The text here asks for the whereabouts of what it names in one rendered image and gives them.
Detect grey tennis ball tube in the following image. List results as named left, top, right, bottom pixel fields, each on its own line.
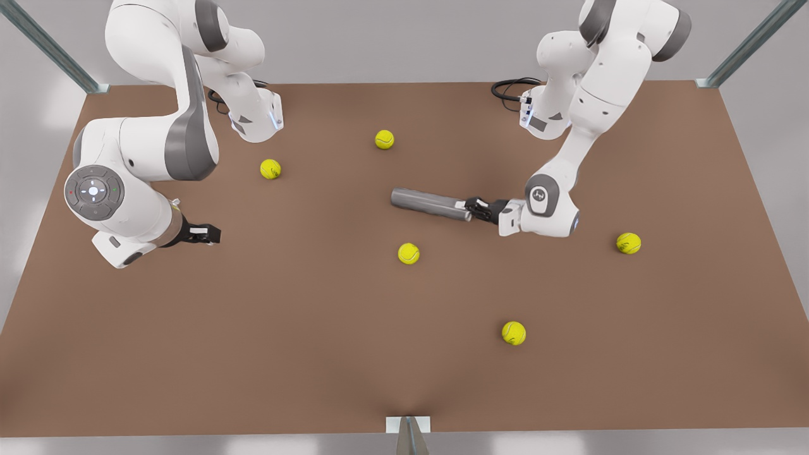
left=390, top=187, right=474, bottom=222

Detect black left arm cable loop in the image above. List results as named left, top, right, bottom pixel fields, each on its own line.
left=491, top=77, right=544, bottom=114

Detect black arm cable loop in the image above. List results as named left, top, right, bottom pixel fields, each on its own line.
left=491, top=77, right=544, bottom=114
left=207, top=80, right=270, bottom=116

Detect black right arm cable loop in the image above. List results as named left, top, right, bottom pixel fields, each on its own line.
left=207, top=80, right=270, bottom=116

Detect silver frame post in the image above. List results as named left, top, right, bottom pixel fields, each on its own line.
left=0, top=0, right=110, bottom=95
left=386, top=415, right=432, bottom=455
left=695, top=0, right=809, bottom=89

